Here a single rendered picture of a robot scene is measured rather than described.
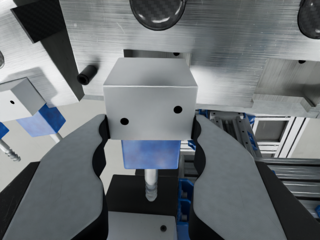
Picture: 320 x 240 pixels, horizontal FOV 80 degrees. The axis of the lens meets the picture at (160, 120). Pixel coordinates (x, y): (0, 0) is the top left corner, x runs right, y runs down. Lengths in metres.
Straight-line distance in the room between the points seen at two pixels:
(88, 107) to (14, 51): 1.21
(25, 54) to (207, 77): 0.19
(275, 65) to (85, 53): 0.16
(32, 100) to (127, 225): 0.21
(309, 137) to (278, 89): 1.44
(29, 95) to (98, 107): 1.16
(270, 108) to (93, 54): 0.24
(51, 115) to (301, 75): 0.28
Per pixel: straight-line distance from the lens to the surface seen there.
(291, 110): 0.33
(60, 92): 0.26
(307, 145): 1.70
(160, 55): 0.19
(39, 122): 0.29
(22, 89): 0.26
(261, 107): 0.31
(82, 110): 1.49
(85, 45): 0.17
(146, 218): 0.32
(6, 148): 0.40
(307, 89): 0.22
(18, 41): 0.25
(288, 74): 0.21
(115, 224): 0.33
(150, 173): 0.17
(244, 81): 0.17
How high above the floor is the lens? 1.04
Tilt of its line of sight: 50 degrees down
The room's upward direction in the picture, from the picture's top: 170 degrees counter-clockwise
